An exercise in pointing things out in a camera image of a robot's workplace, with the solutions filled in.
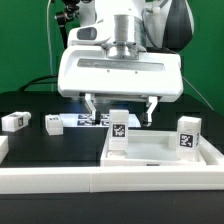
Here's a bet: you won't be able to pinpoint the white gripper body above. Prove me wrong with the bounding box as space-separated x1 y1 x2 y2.
58 45 183 102

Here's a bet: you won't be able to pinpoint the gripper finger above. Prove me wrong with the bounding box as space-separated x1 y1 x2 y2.
85 93 101 124
140 96 158 127

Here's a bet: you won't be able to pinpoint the white square table top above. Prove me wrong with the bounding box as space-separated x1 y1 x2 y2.
100 129 224 167

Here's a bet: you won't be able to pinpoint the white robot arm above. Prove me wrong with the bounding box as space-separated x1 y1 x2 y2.
58 0 194 125

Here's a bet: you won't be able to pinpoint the sheet with fiducial markers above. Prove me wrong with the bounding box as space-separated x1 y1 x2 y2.
59 113 142 128

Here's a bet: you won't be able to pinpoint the white U-shaped obstacle fence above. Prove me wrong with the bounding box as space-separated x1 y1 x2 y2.
0 140 224 194

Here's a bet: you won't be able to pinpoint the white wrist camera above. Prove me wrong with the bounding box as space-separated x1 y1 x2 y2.
67 22 112 46

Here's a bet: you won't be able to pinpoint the black cables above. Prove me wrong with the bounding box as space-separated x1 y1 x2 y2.
18 74 61 93

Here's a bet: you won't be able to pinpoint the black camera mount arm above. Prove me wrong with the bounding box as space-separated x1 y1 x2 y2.
55 0 80 48

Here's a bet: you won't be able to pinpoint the white hanging cable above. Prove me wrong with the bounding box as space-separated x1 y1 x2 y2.
46 0 56 93

